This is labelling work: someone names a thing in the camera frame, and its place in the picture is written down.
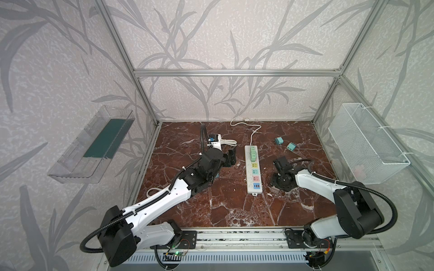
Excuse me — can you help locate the long white power strip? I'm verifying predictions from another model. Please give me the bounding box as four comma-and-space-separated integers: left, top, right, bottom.
245, 145, 263, 196

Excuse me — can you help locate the teal charger plug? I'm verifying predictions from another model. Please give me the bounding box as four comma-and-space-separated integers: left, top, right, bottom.
275, 137, 284, 145
287, 142, 297, 151

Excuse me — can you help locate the green charger plug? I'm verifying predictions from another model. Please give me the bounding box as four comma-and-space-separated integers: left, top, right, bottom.
250, 152, 257, 162
250, 146, 257, 156

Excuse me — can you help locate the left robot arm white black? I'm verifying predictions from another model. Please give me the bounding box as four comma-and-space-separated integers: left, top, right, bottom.
80, 147, 236, 267

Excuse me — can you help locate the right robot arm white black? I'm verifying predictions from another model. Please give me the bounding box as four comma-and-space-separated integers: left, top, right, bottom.
270, 157, 399, 240

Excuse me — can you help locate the coiled white cable teal strip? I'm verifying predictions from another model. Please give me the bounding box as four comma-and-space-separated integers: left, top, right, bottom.
220, 139, 237, 147

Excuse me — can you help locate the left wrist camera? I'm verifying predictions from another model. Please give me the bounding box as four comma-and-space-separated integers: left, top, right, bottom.
208, 134, 222, 151

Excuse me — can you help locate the white cable of long strip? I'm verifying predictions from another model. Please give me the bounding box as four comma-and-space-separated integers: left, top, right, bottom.
229, 117, 262, 146

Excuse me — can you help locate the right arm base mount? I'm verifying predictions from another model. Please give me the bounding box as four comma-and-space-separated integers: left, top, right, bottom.
284, 228, 333, 250

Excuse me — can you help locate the aluminium frame rail front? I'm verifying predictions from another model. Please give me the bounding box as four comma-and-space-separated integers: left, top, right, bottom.
98, 227, 384, 253

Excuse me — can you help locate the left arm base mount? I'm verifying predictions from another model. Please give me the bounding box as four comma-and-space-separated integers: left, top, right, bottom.
162, 230, 198, 250

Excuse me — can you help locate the white wire mesh basket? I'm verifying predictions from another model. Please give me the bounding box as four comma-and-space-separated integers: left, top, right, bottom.
328, 103, 411, 185

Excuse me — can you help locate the clear plastic wall tray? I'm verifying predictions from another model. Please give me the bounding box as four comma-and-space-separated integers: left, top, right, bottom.
47, 106, 135, 184

